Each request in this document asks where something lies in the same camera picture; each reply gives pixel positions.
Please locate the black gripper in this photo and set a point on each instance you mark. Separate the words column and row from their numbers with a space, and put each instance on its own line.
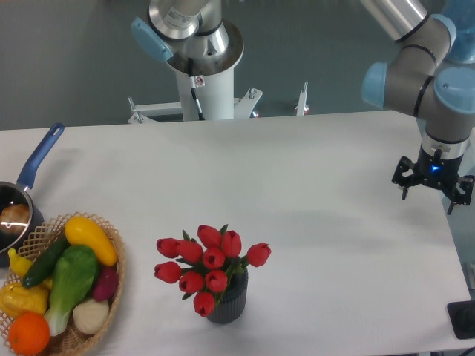
column 437, row 167

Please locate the red tulip bouquet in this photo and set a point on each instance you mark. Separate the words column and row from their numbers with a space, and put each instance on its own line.
column 203, row 267

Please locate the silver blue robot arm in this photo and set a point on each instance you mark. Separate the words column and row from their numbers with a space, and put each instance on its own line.
column 412, row 85

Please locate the dark grey ribbed vase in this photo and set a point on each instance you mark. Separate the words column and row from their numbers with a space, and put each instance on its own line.
column 233, row 301

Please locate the black device at edge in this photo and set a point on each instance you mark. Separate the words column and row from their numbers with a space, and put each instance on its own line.
column 462, row 319

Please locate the purple red radish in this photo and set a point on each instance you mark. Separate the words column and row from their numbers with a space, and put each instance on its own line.
column 106, row 284

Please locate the yellow squash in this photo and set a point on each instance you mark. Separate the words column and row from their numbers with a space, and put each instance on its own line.
column 80, row 230

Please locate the green bok choy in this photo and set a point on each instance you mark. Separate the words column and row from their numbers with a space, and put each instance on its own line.
column 73, row 277

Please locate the white garlic bulb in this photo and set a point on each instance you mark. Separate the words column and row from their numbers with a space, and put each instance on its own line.
column 89, row 316

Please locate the woven wicker basket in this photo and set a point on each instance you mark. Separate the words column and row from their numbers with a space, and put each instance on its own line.
column 72, row 341

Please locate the green cucumber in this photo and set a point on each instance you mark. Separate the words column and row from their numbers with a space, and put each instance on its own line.
column 45, row 263

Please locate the small yellow gourd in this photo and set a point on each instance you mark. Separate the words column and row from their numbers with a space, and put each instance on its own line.
column 19, row 265

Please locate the orange fruit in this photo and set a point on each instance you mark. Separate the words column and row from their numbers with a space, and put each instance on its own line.
column 29, row 334

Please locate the yellow pepper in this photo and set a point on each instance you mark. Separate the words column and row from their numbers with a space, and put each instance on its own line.
column 16, row 300

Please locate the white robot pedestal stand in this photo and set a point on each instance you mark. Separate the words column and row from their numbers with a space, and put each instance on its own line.
column 203, row 49

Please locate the blue handled saucepan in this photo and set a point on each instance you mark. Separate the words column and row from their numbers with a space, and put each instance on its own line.
column 19, row 215

